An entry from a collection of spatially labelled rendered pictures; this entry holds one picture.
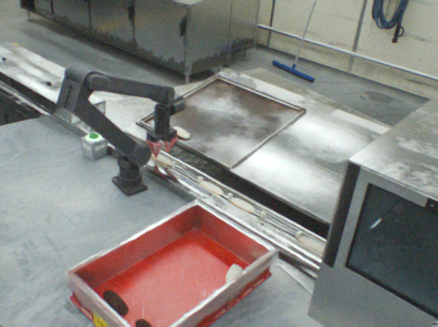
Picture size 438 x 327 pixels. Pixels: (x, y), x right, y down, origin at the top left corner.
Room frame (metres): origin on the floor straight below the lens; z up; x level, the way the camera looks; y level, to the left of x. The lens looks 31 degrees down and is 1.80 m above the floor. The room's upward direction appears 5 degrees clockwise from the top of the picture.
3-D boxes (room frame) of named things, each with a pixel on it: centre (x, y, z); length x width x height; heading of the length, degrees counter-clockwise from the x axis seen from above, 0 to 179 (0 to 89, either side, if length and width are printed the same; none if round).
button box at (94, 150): (1.61, 0.48, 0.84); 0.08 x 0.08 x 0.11; 52
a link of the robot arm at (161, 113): (1.56, 0.21, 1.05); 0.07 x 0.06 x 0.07; 147
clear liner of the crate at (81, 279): (0.94, 0.09, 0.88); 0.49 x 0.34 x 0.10; 140
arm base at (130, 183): (1.41, 0.31, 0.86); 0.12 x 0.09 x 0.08; 42
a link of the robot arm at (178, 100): (1.59, 0.20, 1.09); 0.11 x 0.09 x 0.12; 147
